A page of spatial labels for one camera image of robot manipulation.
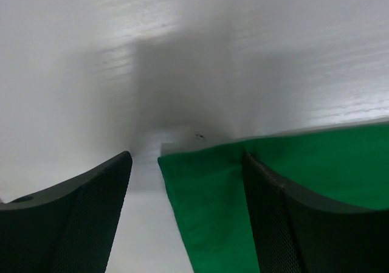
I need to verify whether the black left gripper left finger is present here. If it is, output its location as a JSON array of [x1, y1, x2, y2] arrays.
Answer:
[[1, 151, 133, 272]]

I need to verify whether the green t shirt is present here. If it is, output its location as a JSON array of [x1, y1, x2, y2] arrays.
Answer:
[[158, 123, 388, 272]]

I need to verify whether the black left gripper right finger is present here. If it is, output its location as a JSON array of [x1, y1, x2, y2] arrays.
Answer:
[[242, 153, 388, 272]]

